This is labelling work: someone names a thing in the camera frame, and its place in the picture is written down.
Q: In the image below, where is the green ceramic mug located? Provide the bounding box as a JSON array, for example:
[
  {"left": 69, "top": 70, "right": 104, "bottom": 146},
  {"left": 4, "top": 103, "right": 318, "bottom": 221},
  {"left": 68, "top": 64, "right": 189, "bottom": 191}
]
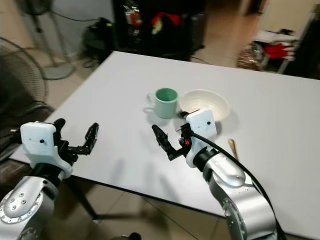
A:
[{"left": 147, "top": 87, "right": 179, "bottom": 120}]

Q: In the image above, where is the white ceramic bowl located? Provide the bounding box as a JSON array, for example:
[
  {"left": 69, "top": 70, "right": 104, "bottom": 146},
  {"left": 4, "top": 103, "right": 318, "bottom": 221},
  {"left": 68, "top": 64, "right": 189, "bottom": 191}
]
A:
[{"left": 178, "top": 89, "right": 231, "bottom": 123}]

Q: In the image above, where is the tan wooden utensil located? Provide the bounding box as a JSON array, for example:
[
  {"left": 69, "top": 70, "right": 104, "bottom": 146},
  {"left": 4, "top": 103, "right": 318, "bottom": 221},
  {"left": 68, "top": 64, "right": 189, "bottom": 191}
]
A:
[{"left": 228, "top": 138, "right": 239, "bottom": 162}]

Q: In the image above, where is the black table leg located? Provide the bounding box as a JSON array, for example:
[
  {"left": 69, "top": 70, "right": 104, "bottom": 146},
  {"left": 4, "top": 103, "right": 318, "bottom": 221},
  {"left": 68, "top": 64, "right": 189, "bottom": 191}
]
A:
[{"left": 64, "top": 176, "right": 100, "bottom": 221}]

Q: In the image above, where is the large black floor fan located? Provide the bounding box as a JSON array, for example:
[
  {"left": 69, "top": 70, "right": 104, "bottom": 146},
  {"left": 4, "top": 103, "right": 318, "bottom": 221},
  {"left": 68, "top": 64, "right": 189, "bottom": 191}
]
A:
[{"left": 0, "top": 37, "right": 50, "bottom": 151}]

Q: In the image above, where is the brown patterned basket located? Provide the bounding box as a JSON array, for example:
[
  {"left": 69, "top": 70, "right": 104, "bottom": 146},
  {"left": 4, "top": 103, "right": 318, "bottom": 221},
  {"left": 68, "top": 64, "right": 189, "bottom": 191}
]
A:
[{"left": 236, "top": 43, "right": 264, "bottom": 71}]

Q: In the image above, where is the black shelf cabinet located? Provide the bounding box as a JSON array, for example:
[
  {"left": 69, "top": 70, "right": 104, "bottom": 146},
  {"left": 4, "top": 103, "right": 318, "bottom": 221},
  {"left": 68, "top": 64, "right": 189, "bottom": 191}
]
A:
[{"left": 112, "top": 0, "right": 209, "bottom": 57}]

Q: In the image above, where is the black bag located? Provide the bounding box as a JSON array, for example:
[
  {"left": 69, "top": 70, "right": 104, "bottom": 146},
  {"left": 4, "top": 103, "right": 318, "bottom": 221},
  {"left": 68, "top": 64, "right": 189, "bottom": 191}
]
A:
[{"left": 83, "top": 17, "right": 117, "bottom": 67}]

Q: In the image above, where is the red and yellow toy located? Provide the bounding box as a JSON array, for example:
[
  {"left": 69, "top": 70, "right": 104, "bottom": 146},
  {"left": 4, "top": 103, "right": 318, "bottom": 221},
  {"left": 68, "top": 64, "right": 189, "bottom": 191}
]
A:
[{"left": 151, "top": 12, "right": 182, "bottom": 36}]

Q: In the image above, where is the dark robot foot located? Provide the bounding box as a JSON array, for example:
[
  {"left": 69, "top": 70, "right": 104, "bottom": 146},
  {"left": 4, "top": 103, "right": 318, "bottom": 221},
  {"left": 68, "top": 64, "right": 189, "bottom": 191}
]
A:
[{"left": 114, "top": 232, "right": 142, "bottom": 240}]

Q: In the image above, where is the red cloth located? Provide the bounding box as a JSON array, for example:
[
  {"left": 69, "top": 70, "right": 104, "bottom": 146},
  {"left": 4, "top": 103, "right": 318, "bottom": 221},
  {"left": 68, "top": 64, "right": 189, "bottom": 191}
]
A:
[{"left": 264, "top": 43, "right": 294, "bottom": 61}]

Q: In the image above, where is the white low side table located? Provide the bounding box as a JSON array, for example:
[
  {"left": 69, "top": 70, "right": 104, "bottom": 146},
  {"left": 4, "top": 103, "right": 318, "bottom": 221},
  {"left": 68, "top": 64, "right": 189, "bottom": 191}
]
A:
[{"left": 252, "top": 29, "right": 302, "bottom": 75}]

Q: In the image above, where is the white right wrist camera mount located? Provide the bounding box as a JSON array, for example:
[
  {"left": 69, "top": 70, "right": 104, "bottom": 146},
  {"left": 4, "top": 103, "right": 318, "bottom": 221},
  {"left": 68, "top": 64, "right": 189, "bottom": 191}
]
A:
[{"left": 184, "top": 108, "right": 219, "bottom": 169}]

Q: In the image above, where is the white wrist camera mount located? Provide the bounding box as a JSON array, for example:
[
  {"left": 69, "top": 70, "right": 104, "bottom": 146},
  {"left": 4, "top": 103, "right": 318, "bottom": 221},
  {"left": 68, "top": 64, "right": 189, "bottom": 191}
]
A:
[
  {"left": 184, "top": 108, "right": 219, "bottom": 169},
  {"left": 20, "top": 121, "right": 74, "bottom": 179}
]

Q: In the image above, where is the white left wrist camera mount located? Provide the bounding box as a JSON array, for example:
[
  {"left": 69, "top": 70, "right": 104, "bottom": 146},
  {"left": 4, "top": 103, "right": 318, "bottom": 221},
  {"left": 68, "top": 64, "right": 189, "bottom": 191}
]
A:
[{"left": 20, "top": 121, "right": 74, "bottom": 179}]

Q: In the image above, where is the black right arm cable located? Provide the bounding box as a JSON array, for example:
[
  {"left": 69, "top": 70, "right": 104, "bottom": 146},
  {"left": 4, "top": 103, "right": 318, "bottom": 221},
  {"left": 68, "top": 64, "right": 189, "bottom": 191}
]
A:
[{"left": 189, "top": 132, "right": 287, "bottom": 240}]

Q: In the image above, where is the grey pedestal fan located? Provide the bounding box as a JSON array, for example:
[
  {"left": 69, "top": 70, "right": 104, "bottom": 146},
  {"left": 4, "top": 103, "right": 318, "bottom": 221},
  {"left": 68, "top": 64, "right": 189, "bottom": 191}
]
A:
[{"left": 16, "top": 0, "right": 77, "bottom": 82}]

